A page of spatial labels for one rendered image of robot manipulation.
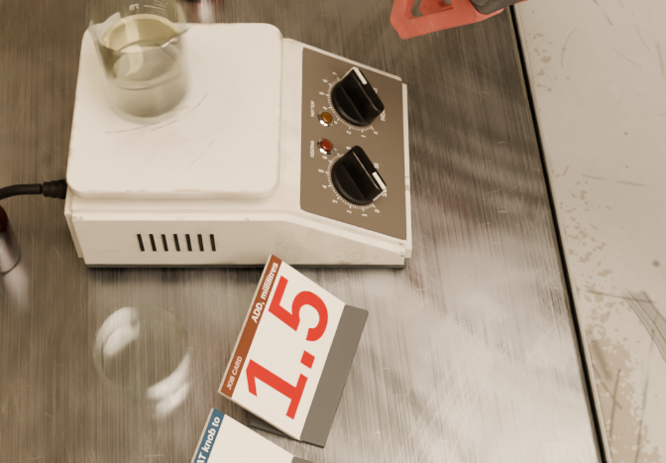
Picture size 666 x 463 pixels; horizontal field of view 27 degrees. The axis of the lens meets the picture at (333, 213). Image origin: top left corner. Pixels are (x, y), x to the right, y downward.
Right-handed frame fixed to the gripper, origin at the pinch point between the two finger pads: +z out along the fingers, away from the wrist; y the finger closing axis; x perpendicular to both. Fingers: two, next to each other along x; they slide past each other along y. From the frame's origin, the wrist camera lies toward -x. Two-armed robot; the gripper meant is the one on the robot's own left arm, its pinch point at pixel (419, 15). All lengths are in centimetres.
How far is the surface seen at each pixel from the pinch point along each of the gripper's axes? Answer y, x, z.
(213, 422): 17.8, 13.1, 12.9
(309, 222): 7.8, 6.3, 8.8
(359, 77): 0.1, 0.1, 6.6
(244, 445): 16.6, 15.0, 13.3
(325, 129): 3.2, 1.8, 8.4
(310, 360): 10.0, 12.9, 12.8
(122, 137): 13.8, -3.4, 11.6
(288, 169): 7.1, 3.0, 8.6
